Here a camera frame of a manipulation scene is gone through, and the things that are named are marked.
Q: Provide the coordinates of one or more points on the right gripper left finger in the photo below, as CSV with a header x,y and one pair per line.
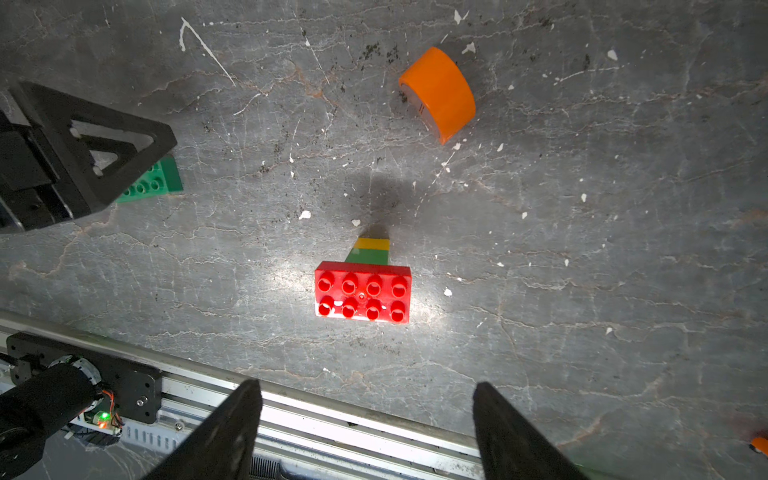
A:
x,y
221,447

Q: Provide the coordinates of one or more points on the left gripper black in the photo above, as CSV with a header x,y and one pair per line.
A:
x,y
102,152

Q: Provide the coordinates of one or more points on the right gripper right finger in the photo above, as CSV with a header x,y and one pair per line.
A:
x,y
510,446

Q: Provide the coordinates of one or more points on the long green lego brick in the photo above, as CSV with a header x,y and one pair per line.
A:
x,y
161,179

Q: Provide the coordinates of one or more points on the red lego brick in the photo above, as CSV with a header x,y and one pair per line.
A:
x,y
364,292

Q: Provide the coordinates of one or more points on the small green lego brick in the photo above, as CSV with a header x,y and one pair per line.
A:
x,y
368,256

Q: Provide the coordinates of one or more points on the yellow lego brick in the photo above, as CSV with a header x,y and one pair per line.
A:
x,y
372,244

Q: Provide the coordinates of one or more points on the orange curved lego piece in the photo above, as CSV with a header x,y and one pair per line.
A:
x,y
438,90

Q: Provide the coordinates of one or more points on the orange toy car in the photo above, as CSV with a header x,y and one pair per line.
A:
x,y
759,444

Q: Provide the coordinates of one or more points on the aluminium mounting rail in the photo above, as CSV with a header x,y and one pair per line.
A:
x,y
300,435

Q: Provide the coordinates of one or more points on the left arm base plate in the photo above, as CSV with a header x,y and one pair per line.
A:
x,y
52,379

